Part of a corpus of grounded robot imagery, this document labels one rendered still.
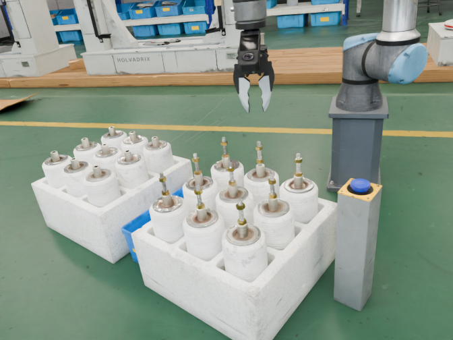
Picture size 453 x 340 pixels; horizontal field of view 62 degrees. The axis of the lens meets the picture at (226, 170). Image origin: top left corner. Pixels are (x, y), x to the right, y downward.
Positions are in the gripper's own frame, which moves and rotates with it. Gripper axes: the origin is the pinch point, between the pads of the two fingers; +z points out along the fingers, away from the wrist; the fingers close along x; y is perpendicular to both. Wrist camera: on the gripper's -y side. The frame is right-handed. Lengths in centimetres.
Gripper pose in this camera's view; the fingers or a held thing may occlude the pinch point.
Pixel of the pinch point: (255, 107)
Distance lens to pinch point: 96.1
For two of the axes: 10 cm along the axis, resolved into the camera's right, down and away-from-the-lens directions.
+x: -9.9, 0.5, 1.3
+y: 0.9, -4.7, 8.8
